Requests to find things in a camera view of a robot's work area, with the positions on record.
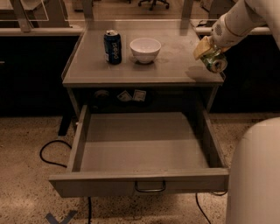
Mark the white paper tag left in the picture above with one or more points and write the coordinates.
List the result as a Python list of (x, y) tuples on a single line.
[(124, 96)]

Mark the grey cabinet with top surface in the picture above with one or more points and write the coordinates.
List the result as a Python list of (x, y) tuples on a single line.
[(174, 66)]

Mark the black office chair base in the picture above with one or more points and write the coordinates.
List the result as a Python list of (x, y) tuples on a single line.
[(154, 3)]

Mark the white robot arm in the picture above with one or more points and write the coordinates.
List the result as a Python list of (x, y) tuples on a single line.
[(253, 195)]

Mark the white paper tag right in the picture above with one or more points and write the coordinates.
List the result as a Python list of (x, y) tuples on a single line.
[(139, 95)]

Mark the metal drawer handle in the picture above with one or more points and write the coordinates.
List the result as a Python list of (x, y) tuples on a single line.
[(149, 187)]

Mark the white paper tag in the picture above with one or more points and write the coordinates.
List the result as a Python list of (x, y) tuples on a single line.
[(139, 95), (124, 96)]

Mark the crushed green soda can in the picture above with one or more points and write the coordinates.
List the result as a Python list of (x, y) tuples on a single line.
[(215, 61)]

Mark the white ceramic bowl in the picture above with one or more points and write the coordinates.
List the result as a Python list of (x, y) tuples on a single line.
[(145, 50)]

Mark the blue Pepsi can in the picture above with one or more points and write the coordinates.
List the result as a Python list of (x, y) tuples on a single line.
[(113, 47)]

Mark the round grey object in shelf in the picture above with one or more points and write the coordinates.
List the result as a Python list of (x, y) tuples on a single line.
[(101, 98)]

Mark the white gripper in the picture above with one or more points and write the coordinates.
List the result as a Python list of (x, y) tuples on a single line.
[(224, 35)]

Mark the open grey top drawer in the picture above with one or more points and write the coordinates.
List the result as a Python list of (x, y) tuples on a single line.
[(112, 151)]

